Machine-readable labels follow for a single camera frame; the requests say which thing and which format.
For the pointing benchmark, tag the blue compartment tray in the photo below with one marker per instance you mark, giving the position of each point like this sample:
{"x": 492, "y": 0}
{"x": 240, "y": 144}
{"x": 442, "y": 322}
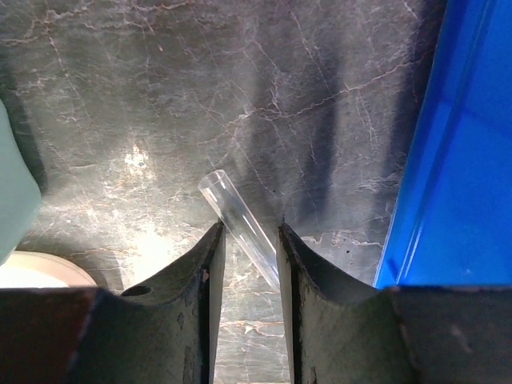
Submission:
{"x": 452, "y": 219}

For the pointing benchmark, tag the light teal plastic bin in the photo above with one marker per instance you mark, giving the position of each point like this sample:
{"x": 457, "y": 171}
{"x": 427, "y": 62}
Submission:
{"x": 20, "y": 194}

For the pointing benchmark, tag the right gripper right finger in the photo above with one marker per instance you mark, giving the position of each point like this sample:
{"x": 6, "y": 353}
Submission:
{"x": 341, "y": 330}

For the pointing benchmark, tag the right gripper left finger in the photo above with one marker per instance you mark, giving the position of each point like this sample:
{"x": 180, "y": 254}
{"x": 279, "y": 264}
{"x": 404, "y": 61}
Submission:
{"x": 162, "y": 330}

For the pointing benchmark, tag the clear glass test tube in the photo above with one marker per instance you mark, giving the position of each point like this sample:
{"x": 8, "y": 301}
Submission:
{"x": 229, "y": 206}

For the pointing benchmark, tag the white bin lid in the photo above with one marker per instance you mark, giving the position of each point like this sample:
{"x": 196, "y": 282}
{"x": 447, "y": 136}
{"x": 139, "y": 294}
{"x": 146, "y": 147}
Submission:
{"x": 24, "y": 269}

